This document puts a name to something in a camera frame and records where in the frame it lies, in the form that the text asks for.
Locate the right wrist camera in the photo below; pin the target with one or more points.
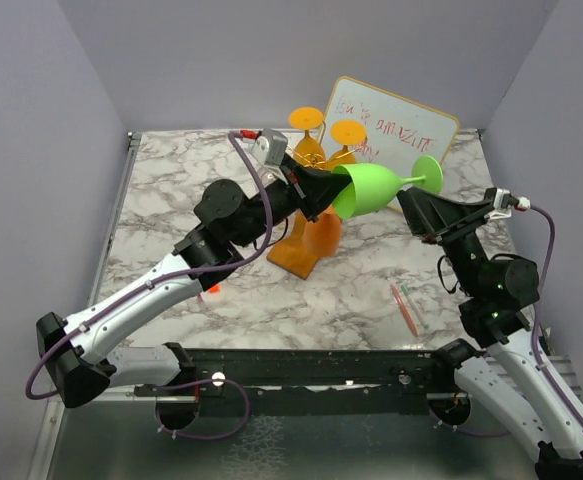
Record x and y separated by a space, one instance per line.
503 203

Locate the white green marker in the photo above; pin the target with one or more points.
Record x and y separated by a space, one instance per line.
414 307

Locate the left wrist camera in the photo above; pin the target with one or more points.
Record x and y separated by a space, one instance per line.
268 146

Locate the yellow plastic wine glass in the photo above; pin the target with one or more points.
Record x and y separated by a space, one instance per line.
349 134
308 151

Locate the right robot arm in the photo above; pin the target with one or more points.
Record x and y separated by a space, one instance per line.
507 372

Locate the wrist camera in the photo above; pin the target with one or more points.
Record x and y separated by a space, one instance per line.
268 146
503 203

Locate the orange plastic wine glass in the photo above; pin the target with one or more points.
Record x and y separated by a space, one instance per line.
322 237

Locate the green plastic wine glass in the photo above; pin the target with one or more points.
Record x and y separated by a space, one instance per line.
373 186

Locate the black front rail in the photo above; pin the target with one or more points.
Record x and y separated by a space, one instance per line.
308 382

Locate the yellow framed whiteboard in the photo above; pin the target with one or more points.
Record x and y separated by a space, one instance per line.
399 130

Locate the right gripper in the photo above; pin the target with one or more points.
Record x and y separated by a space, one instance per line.
429 212

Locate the yellow plastic wine glass front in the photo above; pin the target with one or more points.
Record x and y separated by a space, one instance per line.
349 134

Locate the gold wire wine glass rack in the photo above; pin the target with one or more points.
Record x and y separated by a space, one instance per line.
290 253

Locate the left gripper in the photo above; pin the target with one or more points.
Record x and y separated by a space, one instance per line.
312 190

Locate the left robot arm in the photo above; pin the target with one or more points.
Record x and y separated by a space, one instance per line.
82 352

